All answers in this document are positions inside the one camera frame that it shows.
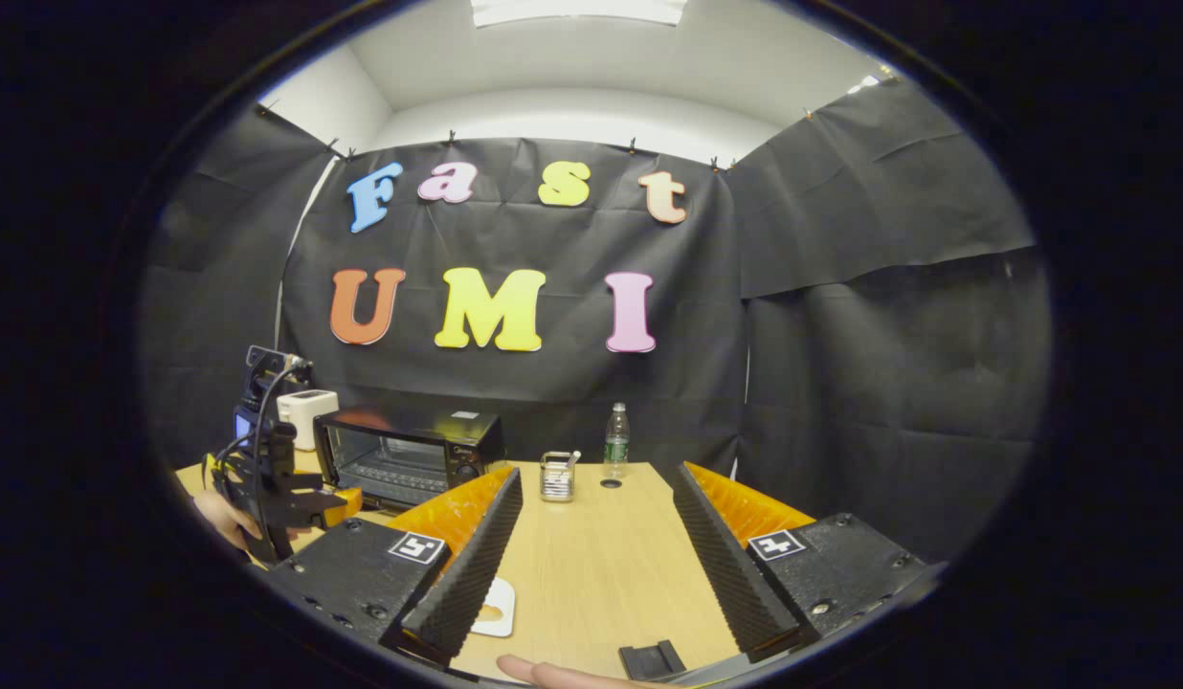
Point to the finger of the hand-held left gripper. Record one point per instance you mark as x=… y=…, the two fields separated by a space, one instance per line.
x=343 y=505

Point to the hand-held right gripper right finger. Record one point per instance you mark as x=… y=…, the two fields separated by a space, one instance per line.
x=735 y=584

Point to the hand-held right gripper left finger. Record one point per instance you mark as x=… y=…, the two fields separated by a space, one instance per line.
x=467 y=574

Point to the golden bread piece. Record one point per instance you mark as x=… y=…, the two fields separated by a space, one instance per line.
x=489 y=613

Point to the black electric oven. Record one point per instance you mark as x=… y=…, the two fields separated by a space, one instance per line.
x=410 y=459

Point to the white plate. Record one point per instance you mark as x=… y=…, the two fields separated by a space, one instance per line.
x=503 y=598

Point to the white toaster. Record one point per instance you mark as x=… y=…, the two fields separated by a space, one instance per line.
x=316 y=411

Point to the small black plastic part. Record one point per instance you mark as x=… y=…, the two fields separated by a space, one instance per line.
x=651 y=660

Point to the glass jar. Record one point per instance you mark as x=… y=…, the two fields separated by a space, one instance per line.
x=556 y=483

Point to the small spoon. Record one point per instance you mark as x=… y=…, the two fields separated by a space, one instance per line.
x=572 y=459

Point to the clear plastic bottle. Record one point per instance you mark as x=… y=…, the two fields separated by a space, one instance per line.
x=616 y=445

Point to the large ceiling light panel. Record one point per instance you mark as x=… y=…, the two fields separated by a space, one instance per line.
x=577 y=10

